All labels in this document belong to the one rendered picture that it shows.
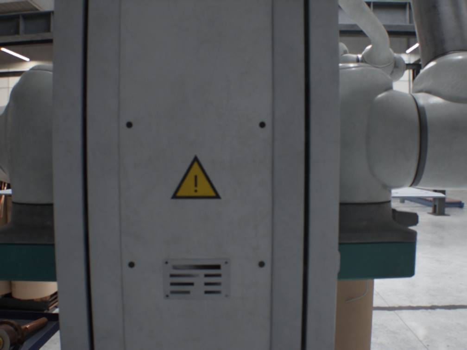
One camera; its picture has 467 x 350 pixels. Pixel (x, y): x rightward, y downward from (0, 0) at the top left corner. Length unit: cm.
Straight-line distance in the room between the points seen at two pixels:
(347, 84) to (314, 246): 25
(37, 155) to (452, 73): 64
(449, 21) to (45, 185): 71
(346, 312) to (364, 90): 116
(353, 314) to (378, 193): 107
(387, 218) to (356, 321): 106
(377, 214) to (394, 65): 86
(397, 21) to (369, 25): 926
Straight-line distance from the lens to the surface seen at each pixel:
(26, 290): 391
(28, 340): 149
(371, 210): 59
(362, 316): 166
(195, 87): 45
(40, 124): 60
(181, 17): 47
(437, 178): 63
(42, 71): 64
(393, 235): 60
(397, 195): 143
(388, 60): 136
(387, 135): 58
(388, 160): 58
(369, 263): 60
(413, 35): 1121
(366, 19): 124
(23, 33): 1162
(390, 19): 1047
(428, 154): 60
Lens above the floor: 149
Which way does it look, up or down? 2 degrees down
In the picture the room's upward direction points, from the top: straight up
